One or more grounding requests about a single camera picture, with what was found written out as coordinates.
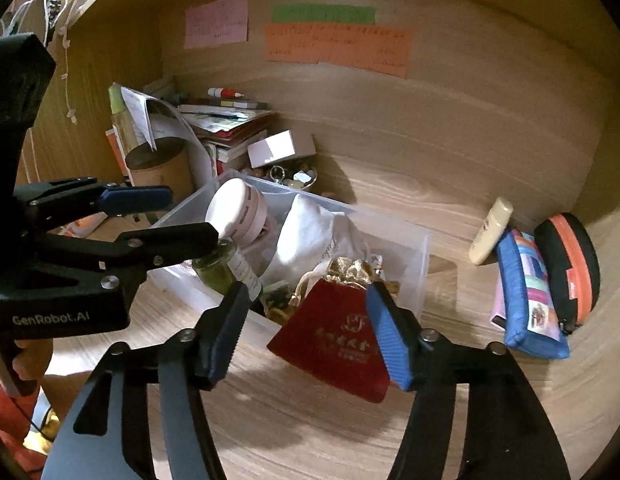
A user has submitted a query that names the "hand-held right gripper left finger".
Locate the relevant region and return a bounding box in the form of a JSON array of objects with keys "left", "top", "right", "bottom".
[{"left": 40, "top": 281, "right": 253, "bottom": 480}]

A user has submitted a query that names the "orange red cloth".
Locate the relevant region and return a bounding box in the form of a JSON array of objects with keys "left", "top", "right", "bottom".
[{"left": 0, "top": 340, "right": 56, "bottom": 466}]

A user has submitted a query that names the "pink paper note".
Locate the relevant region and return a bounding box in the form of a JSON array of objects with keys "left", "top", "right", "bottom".
[{"left": 184, "top": 0, "right": 249, "bottom": 50}]

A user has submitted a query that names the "small white box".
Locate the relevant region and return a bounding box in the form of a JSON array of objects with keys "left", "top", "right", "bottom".
[{"left": 247, "top": 129, "right": 317, "bottom": 168}]

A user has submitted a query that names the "clear plastic bin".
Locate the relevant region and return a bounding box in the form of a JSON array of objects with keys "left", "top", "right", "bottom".
[{"left": 150, "top": 172, "right": 433, "bottom": 356}]

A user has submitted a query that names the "white round cream jar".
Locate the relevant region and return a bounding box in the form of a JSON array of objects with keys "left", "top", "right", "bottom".
[{"left": 205, "top": 178, "right": 268, "bottom": 248}]

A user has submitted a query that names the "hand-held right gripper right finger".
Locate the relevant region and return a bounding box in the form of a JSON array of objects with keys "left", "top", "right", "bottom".
[{"left": 365, "top": 282, "right": 573, "bottom": 480}]

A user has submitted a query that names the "red white marker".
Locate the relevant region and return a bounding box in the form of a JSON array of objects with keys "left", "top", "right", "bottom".
[{"left": 207, "top": 87, "right": 251, "bottom": 101}]

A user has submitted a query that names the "white knotted cord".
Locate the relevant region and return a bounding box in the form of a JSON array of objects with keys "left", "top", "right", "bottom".
[{"left": 40, "top": 0, "right": 81, "bottom": 126}]

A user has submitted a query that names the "brown jar with dark lid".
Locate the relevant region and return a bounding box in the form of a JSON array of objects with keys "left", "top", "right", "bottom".
[{"left": 125, "top": 137, "right": 196, "bottom": 201}]

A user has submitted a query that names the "stack of books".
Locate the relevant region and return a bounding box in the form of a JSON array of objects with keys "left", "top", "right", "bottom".
[{"left": 177, "top": 97, "right": 278, "bottom": 176}]

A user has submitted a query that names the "white cloth bag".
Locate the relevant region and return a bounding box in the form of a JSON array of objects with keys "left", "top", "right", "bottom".
[{"left": 262, "top": 192, "right": 376, "bottom": 286}]

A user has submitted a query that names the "wooden desktop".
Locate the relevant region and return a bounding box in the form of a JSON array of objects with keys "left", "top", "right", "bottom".
[{"left": 20, "top": 125, "right": 620, "bottom": 480}]

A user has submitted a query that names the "white paper booklet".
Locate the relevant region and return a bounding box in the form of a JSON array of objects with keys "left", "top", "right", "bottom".
[{"left": 120, "top": 86, "right": 213, "bottom": 186}]

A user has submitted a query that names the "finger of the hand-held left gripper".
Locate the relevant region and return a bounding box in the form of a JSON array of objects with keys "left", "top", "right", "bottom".
[
  {"left": 37, "top": 222, "right": 221, "bottom": 273},
  {"left": 12, "top": 176, "right": 175, "bottom": 233}
]

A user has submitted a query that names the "glass bowl of beads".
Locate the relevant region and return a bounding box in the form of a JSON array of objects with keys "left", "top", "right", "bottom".
[{"left": 240, "top": 160, "right": 321, "bottom": 193}]

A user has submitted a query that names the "green glass jar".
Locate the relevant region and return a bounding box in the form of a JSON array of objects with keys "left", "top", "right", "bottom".
[{"left": 192, "top": 237, "right": 265, "bottom": 301}]

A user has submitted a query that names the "cream tube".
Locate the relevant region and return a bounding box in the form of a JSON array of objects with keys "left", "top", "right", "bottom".
[{"left": 468, "top": 196, "right": 514, "bottom": 266}]

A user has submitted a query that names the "orange paper note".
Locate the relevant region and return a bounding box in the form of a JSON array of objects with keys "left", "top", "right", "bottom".
[{"left": 264, "top": 22, "right": 412, "bottom": 79}]

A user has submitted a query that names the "blue pencil case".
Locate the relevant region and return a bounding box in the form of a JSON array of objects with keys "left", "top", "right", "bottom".
[{"left": 496, "top": 230, "right": 571, "bottom": 361}]

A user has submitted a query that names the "green paper note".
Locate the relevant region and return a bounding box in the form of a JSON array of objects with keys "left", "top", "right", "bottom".
[{"left": 271, "top": 4, "right": 377, "bottom": 26}]

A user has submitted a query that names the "black and orange zip case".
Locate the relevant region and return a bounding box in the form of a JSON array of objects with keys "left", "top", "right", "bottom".
[{"left": 532, "top": 212, "right": 602, "bottom": 336}]

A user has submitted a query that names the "red pouch with gold trim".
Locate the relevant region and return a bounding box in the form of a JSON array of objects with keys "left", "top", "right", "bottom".
[{"left": 266, "top": 256, "right": 393, "bottom": 403}]

